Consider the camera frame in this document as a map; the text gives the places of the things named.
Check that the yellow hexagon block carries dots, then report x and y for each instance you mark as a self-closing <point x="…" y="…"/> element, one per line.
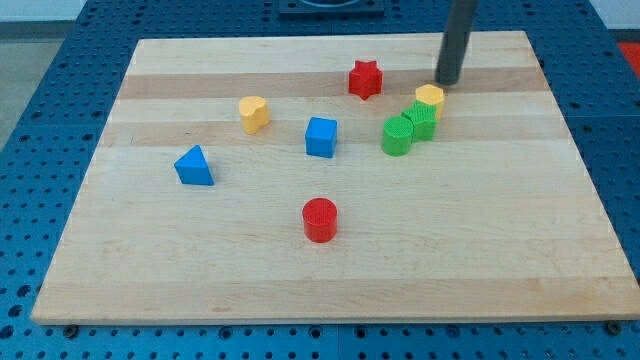
<point x="431" y="95"/>

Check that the wooden board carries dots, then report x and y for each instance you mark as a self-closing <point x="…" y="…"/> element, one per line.
<point x="493" y="220"/>

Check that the red cylinder block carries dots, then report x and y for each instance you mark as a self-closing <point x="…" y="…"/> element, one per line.
<point x="320" y="220"/>

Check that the blue cube block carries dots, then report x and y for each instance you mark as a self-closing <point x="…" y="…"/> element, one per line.
<point x="321" y="137"/>

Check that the green cylinder block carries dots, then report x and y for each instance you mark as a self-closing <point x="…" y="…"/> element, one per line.
<point x="397" y="136"/>

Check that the yellow heart block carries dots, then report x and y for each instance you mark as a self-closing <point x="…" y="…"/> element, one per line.
<point x="254" y="113"/>

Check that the red star block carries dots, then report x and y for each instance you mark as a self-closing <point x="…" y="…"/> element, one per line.
<point x="365" y="79"/>

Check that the green star block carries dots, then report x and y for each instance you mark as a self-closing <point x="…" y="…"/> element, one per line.
<point x="424" y="120"/>

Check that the blue triangle block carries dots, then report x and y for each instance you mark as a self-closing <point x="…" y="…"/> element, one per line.
<point x="192" y="168"/>

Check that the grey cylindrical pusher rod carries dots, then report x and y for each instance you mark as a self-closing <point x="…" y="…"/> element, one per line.
<point x="455" y="39"/>

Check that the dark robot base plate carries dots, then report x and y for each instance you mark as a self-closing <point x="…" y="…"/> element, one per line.
<point x="290" y="9"/>

